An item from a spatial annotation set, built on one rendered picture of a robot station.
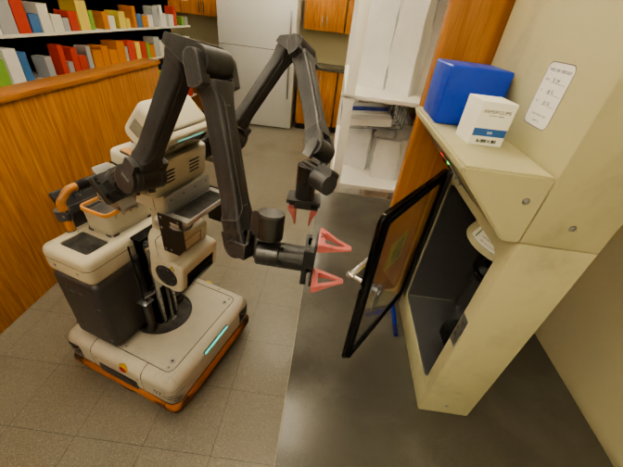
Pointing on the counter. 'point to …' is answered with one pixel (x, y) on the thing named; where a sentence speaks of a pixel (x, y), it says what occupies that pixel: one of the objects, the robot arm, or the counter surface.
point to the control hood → (494, 179)
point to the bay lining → (447, 253)
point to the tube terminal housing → (609, 172)
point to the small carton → (486, 119)
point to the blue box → (462, 87)
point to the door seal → (380, 255)
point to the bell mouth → (480, 241)
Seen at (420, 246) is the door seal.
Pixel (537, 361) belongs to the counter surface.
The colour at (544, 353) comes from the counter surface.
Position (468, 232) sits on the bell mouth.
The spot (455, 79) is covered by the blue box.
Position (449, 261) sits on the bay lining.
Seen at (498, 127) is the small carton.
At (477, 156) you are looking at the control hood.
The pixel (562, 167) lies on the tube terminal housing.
